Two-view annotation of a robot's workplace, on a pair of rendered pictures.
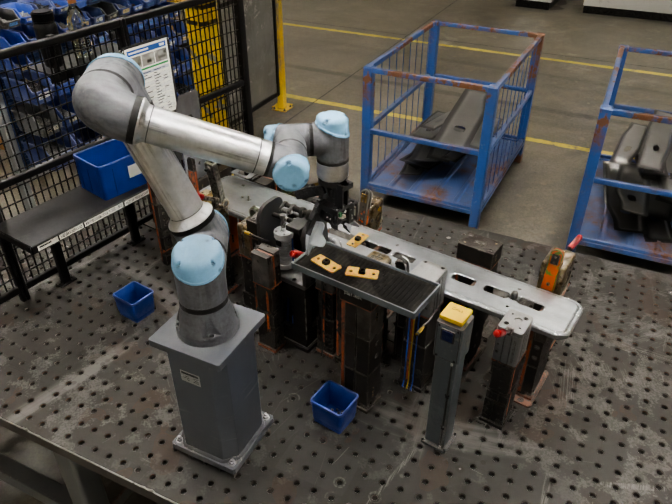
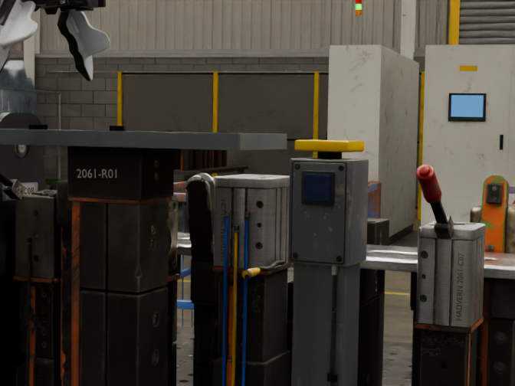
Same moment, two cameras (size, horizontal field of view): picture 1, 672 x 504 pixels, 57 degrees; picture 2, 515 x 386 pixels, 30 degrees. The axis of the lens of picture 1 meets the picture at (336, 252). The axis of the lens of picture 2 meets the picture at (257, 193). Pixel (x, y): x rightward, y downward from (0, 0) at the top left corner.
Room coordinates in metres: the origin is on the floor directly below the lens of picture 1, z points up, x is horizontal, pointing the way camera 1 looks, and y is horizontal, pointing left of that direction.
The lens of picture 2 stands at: (0.14, -0.01, 1.17)
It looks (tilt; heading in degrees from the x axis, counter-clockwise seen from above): 4 degrees down; 349
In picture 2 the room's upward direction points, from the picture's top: 1 degrees clockwise
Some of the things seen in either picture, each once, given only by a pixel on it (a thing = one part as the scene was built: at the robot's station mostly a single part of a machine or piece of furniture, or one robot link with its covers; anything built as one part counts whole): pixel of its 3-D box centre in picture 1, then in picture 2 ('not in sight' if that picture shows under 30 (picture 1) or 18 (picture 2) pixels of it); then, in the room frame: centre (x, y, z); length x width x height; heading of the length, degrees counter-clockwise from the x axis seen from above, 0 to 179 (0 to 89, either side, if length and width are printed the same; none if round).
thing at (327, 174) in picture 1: (333, 168); not in sight; (1.33, 0.01, 1.45); 0.08 x 0.08 x 0.05
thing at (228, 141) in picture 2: (363, 276); (121, 138); (1.29, -0.07, 1.16); 0.37 x 0.14 x 0.02; 56
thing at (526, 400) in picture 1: (538, 351); (502, 373); (1.34, -0.59, 0.84); 0.18 x 0.06 x 0.29; 146
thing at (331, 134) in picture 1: (331, 137); not in sight; (1.32, 0.01, 1.53); 0.09 x 0.08 x 0.11; 95
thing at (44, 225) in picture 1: (123, 185); not in sight; (2.04, 0.78, 1.02); 0.90 x 0.22 x 0.03; 146
